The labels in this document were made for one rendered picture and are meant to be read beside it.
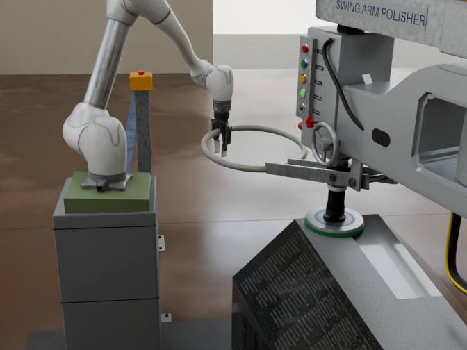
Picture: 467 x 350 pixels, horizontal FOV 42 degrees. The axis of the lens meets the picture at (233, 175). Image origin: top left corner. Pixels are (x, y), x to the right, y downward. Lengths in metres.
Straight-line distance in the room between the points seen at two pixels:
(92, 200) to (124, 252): 0.25
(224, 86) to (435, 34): 1.37
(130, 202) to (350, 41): 1.05
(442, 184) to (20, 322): 2.28
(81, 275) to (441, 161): 1.49
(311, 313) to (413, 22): 0.92
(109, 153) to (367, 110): 1.08
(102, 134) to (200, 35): 5.98
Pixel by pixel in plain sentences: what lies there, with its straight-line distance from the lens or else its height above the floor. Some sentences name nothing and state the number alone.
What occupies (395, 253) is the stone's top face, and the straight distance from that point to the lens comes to 2.17.
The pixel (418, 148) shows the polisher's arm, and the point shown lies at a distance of 1.76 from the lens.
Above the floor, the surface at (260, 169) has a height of 0.91.
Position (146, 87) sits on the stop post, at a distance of 3.45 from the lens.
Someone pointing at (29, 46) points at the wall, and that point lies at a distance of 8.56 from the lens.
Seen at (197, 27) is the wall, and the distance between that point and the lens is 8.35.
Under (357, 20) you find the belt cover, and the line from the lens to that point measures 1.89.
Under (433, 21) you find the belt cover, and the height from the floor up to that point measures 1.63.
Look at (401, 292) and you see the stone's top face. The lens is 1.96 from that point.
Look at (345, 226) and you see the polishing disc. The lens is 2.25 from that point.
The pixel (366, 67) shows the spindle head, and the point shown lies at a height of 1.44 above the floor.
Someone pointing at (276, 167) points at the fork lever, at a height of 0.94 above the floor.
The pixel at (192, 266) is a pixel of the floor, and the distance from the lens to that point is 3.63.
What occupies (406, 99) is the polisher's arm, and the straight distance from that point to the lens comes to 1.76.
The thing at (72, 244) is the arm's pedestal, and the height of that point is 0.67.
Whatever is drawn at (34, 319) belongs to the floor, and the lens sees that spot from 3.32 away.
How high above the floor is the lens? 1.85
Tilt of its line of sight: 22 degrees down
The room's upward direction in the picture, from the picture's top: 1 degrees clockwise
